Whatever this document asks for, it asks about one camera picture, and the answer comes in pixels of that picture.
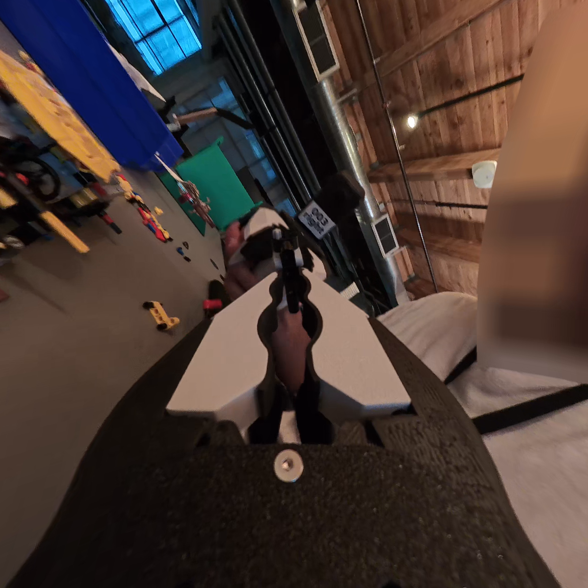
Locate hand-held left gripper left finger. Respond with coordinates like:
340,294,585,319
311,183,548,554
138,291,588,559
166,270,281,435

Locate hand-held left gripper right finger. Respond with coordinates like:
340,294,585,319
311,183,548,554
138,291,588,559
299,269,411,423

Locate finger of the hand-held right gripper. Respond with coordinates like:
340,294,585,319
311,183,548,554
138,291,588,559
294,246,328,281
239,207,288,244

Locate black toy beam with holes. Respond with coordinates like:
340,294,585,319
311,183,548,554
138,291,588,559
281,239,304,314

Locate small yellow angled beam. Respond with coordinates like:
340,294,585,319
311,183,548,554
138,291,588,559
142,300,181,331

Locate grey desk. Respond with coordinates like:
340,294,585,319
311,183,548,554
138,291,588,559
0,23,230,575

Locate person's right hand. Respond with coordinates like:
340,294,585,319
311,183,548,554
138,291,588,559
223,223,276,301

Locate green upright panel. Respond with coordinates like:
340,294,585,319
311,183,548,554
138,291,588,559
158,137,263,236

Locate brown toy model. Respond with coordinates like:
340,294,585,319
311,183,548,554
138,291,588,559
177,179,217,228

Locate small heap of coloured pins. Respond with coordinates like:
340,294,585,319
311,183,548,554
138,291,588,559
115,175,194,265

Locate white t-shirt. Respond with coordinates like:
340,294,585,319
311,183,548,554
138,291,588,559
377,292,588,588

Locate crumpled white papers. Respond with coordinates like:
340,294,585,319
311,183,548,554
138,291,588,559
110,46,184,184

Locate blue storage bin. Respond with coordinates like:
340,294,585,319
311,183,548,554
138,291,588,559
0,0,184,173

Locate partly built yellow toy car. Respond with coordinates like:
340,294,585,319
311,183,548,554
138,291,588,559
0,51,122,255

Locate black lanyard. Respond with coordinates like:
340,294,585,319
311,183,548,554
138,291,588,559
443,347,588,435

